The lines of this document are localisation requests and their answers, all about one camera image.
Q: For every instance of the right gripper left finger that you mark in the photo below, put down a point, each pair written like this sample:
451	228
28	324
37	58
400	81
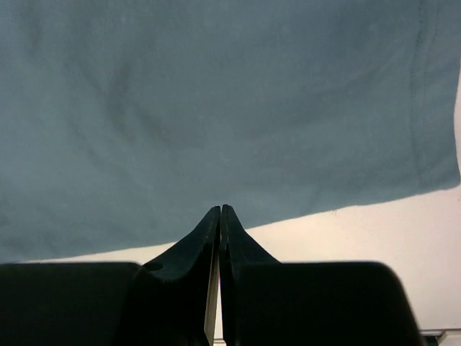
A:
170	300

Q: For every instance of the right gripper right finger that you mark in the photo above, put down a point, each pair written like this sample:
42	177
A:
267	302

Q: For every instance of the grey-blue t shirt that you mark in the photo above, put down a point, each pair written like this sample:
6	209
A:
122	121

